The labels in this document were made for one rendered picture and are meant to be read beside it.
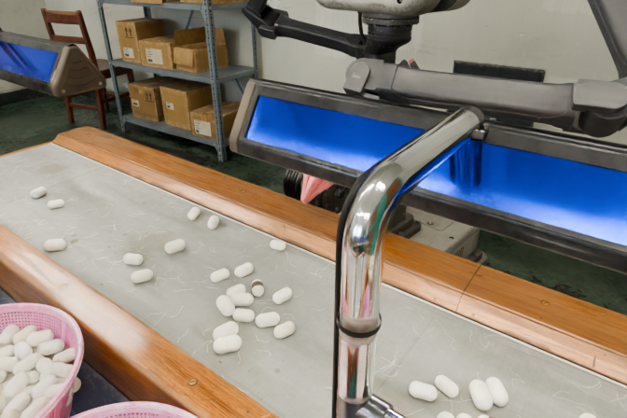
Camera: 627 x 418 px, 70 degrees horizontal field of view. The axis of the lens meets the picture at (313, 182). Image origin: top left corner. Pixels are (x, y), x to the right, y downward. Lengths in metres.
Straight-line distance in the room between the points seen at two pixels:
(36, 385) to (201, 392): 0.22
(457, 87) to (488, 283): 0.32
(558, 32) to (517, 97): 1.72
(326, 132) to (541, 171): 0.18
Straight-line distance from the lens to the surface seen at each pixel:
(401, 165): 0.25
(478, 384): 0.63
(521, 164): 0.35
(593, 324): 0.77
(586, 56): 2.49
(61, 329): 0.77
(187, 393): 0.60
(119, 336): 0.69
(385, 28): 1.15
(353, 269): 0.24
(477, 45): 2.56
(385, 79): 0.80
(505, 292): 0.77
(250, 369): 0.64
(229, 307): 0.70
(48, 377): 0.71
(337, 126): 0.40
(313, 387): 0.62
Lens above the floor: 1.22
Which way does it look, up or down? 26 degrees down
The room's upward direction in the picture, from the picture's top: straight up
